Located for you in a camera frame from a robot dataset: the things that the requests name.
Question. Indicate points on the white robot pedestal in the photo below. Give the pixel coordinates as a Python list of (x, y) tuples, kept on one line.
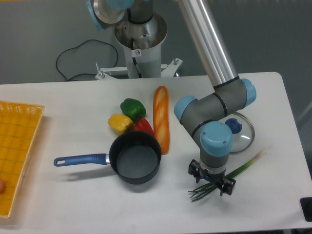
[(141, 44)]

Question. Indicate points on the red bell pepper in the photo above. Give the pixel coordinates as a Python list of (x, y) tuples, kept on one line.
[(143, 125)]

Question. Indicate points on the black object at table edge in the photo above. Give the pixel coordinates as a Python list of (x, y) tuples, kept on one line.
[(306, 205)]

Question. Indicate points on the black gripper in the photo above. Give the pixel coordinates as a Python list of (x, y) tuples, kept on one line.
[(226, 186)]

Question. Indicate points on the yellow woven basket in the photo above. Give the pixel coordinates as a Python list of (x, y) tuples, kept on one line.
[(18, 126)]

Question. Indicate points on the glass pot lid blue knob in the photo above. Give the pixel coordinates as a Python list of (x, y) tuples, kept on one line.
[(243, 131)]

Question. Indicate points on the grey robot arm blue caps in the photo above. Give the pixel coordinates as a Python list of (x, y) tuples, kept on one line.
[(200, 117)]

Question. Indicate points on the black saucepan blue handle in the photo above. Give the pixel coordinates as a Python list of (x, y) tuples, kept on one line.
[(134, 156)]

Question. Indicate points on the green onion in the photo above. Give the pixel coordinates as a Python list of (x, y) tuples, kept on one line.
[(204, 190)]

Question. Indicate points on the orange baguette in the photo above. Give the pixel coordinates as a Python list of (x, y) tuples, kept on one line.
[(161, 118)]

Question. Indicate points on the green bell pepper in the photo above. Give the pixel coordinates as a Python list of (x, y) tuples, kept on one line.
[(133, 109)]

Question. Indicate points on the yellow bell pepper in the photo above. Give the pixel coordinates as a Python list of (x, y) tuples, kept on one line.
[(120, 123)]

